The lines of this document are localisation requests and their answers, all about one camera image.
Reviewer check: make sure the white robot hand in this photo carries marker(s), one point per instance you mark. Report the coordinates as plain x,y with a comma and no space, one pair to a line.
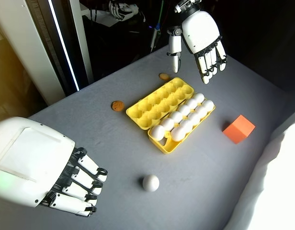
30,163
200,31

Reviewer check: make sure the yellow egg carton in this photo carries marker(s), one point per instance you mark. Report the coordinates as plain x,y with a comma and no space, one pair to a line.
159,105

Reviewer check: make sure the white tube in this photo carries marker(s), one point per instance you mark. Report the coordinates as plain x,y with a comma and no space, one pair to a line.
154,40

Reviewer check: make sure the small tan cookie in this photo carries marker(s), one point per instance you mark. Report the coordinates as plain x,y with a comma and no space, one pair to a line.
164,76

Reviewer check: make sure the black white teleoperation glove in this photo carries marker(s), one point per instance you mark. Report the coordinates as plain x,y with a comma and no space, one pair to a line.
121,9

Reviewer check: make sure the grey table cloth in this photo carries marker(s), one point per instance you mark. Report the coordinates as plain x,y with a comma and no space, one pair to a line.
118,153

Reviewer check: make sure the round brown cookie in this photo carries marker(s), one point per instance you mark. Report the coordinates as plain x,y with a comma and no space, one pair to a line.
117,105

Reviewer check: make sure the orange cube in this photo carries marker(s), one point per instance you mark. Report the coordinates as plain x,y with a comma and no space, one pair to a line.
238,129

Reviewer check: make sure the white cabinet panel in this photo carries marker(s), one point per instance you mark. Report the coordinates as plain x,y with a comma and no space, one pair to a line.
25,48

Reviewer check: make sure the white light strip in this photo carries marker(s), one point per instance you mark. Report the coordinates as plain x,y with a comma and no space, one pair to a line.
63,48

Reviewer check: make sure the white cloth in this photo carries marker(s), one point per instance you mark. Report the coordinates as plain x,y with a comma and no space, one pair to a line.
276,191

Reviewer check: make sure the white upright post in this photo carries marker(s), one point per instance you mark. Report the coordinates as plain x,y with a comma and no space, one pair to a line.
81,36

